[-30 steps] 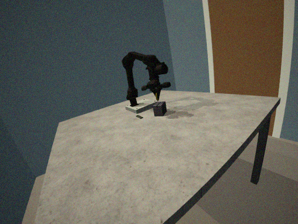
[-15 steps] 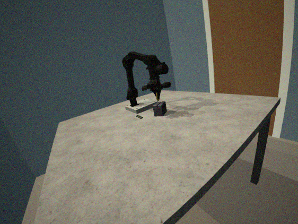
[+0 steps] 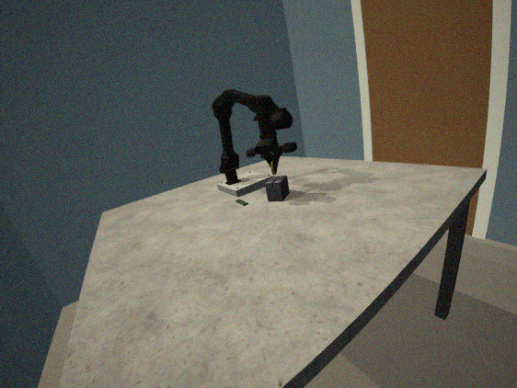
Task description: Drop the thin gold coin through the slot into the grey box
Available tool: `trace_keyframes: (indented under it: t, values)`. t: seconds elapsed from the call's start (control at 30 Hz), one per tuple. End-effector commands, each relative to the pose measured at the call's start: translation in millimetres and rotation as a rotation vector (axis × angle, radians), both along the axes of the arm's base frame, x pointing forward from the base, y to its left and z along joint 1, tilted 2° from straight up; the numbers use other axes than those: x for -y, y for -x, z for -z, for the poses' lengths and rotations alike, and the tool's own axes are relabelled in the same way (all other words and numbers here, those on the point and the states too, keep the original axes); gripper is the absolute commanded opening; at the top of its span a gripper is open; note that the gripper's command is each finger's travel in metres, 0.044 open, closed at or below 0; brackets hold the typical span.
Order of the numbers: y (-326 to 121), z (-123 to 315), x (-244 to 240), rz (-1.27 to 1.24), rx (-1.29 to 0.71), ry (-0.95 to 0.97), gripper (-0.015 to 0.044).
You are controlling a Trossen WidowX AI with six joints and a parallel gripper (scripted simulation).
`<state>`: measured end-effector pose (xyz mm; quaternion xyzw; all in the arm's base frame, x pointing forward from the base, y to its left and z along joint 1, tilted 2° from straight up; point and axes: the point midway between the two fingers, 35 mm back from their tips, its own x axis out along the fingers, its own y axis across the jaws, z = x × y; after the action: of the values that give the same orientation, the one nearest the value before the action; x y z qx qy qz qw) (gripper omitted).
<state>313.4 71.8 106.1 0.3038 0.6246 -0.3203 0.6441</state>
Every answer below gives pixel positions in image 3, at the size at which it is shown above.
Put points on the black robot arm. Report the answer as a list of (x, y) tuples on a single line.
[(269, 116)]

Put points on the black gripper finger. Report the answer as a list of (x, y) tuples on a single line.
[(276, 158), (268, 158)]

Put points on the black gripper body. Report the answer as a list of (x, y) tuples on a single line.
[(287, 147)]

